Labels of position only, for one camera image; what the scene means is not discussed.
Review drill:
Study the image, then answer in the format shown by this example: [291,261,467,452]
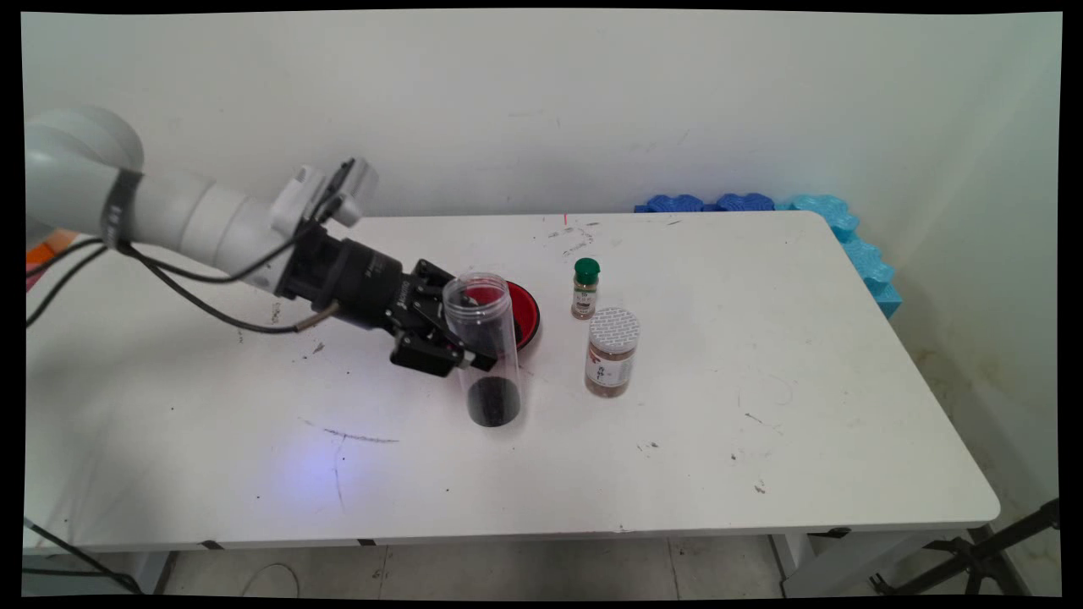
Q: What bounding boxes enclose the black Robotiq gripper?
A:
[278,222,497,379]

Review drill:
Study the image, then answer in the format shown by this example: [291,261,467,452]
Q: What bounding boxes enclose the clear plastic jar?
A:
[442,272,522,428]

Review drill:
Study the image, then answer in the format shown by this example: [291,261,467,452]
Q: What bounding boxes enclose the red bowl with black seeds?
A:
[464,282,542,353]

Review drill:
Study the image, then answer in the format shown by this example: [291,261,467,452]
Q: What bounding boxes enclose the small green-capped spice bottle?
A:
[571,258,602,321]

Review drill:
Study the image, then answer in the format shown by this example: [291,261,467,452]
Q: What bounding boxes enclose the white-lidded spice jar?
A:
[584,307,641,398]

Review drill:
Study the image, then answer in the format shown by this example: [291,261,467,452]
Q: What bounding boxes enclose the white table leg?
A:
[770,531,974,597]
[127,550,177,595]

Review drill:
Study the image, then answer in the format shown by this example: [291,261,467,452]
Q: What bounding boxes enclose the orange box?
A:
[25,228,79,293]

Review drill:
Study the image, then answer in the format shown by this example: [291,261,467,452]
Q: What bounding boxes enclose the light blue foam mat stack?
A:
[777,194,903,320]

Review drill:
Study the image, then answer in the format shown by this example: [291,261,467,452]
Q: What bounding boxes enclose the black tripod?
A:
[870,499,1060,597]

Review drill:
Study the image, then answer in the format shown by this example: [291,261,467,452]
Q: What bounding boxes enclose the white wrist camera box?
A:
[271,157,380,229]

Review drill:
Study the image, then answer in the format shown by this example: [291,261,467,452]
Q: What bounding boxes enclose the black cable with metal plug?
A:
[25,241,341,335]

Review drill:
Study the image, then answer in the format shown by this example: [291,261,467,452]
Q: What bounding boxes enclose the thin grey floor wire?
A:
[241,562,302,597]

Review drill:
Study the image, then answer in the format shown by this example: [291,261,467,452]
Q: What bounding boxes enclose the black strap on arm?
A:
[100,169,143,250]

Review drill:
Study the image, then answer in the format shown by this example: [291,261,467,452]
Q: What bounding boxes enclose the black floor cable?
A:
[24,518,146,595]

